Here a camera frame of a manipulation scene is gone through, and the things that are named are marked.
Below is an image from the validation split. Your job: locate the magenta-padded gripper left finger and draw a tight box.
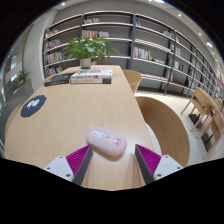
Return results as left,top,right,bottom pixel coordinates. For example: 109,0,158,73
43,143,94,187

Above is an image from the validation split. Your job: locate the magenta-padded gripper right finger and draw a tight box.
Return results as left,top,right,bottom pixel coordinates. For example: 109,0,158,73
134,143,183,185

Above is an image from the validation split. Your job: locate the pink computer mouse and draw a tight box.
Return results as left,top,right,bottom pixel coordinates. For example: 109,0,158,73
85,127,128,157

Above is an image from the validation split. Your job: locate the dark cartoon-eyed mouse pad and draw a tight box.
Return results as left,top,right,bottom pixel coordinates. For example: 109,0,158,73
20,94,47,119

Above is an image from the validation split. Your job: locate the light wooden round-back chair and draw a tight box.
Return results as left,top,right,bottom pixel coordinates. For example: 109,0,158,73
122,69,143,95
135,95,191,168

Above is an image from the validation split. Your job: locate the group of wooden slatted chairs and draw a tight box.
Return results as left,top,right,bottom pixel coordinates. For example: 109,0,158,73
180,86,224,160

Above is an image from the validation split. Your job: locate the black hardcover book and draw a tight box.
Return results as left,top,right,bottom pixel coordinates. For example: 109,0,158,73
43,73,75,87

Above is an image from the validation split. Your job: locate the thick book with red spine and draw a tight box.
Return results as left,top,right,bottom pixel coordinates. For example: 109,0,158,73
69,77,113,85

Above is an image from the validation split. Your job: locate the small green floor plant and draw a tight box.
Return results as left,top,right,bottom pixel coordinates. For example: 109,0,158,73
16,69,30,86

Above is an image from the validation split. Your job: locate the white illustrated-cover book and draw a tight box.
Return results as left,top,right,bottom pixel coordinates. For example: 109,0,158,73
70,68,114,80

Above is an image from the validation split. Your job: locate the green potted plant white pot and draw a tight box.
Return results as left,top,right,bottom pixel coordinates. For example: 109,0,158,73
61,36,119,70

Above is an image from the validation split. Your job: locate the grey shelf unit with books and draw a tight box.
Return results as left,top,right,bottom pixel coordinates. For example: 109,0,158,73
42,10,224,101

